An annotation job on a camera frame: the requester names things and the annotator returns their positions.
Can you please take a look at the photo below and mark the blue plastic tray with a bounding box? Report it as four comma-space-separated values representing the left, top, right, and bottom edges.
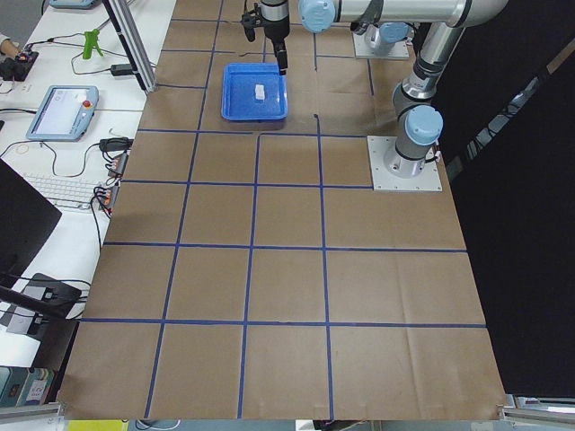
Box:
221, 63, 288, 121

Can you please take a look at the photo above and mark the black power adapter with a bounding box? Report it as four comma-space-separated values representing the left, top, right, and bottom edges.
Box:
110, 64, 133, 76

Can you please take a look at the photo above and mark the green plastic clamp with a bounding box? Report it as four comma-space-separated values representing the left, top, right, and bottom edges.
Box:
82, 29, 103, 60

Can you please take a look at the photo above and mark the blue teach pendant tablet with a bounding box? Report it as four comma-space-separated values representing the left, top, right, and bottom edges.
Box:
26, 85, 99, 142

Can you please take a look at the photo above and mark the brown paper table mat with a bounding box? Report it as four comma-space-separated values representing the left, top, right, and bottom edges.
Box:
58, 1, 504, 420

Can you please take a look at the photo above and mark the white keyboard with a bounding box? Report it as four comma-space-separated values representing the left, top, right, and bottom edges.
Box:
22, 173, 105, 211

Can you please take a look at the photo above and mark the black electronics board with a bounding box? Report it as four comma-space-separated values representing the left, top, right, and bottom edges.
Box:
1, 51, 40, 82

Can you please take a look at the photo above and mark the black monitor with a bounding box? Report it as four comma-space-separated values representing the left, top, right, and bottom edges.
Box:
1, 161, 62, 288

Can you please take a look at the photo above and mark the black monitor stand base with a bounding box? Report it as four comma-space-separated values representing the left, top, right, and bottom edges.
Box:
22, 273, 82, 319

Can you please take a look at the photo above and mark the aluminium frame post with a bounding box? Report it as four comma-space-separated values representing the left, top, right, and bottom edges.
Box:
102, 0, 157, 94

